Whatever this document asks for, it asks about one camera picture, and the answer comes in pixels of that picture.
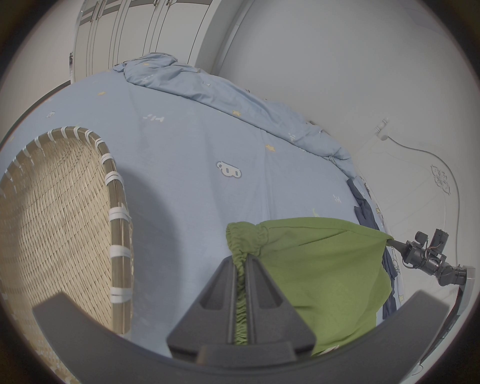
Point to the pale blue quilt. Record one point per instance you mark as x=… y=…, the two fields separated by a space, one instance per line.
x=225 y=93

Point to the bed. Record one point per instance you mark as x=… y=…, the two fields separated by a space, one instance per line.
x=187 y=150

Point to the white wardrobe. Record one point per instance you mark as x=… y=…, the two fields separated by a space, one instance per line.
x=112 y=37

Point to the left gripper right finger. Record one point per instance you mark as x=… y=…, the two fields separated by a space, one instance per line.
x=273 y=315

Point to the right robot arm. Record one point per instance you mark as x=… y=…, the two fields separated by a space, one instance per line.
x=450 y=275

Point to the round woven basket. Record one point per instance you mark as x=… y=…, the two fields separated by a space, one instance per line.
x=56 y=210

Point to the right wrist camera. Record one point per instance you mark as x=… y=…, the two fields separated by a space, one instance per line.
x=439 y=240

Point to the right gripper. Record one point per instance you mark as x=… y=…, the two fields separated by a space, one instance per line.
x=418 y=257

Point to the green shorts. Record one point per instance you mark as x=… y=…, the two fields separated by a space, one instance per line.
x=330 y=262

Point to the dark blue garment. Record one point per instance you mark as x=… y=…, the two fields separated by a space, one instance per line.
x=365 y=213

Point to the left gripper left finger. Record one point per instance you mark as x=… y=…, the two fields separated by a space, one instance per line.
x=210 y=315

